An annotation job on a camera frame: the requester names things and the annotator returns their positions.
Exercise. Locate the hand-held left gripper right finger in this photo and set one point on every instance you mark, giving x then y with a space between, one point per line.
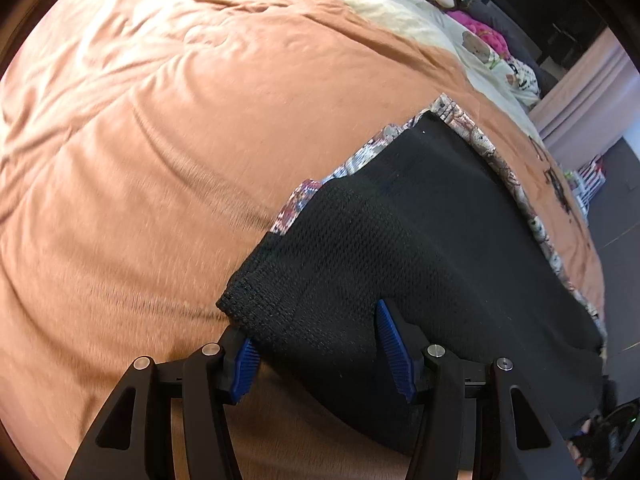
397 355

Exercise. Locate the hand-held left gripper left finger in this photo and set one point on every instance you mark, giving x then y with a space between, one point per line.
244 371

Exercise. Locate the black knit pants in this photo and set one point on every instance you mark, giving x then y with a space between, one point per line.
400 235

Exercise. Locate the orange bed blanket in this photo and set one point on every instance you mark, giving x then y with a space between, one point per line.
150 160

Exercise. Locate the patterned printed cloth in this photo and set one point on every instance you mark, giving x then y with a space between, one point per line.
471 131

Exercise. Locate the white storage rack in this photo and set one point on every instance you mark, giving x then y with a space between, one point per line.
587 180

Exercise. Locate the white printed cloth bundle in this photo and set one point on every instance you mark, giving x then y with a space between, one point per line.
522 80

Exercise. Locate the pale pink curtain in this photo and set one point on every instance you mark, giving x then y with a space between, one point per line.
582 90

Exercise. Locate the pink cloth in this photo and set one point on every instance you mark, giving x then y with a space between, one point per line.
477 27

